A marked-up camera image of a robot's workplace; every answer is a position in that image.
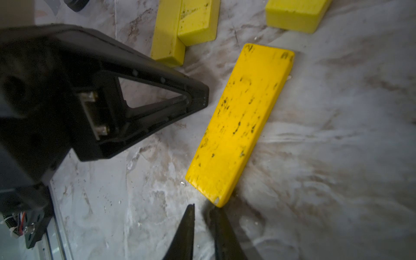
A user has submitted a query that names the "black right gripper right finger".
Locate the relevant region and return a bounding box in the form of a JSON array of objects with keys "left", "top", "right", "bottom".
[{"left": 209, "top": 208, "right": 248, "bottom": 260}]

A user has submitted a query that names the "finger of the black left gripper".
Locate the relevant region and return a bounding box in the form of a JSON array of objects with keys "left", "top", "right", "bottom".
[{"left": 51, "top": 26, "right": 209, "bottom": 161}]

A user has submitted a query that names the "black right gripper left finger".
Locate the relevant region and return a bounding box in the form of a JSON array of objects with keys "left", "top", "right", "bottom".
[{"left": 163, "top": 204, "right": 195, "bottom": 260}]

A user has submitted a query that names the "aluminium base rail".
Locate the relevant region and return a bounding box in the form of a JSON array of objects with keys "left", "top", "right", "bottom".
[{"left": 0, "top": 185, "right": 74, "bottom": 260}]

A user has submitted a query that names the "yellow block lowest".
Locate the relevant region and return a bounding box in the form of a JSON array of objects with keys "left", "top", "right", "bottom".
[{"left": 265, "top": 0, "right": 332, "bottom": 34}]

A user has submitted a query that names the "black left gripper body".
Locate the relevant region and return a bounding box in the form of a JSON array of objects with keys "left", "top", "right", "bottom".
[{"left": 1, "top": 24, "right": 85, "bottom": 213}]

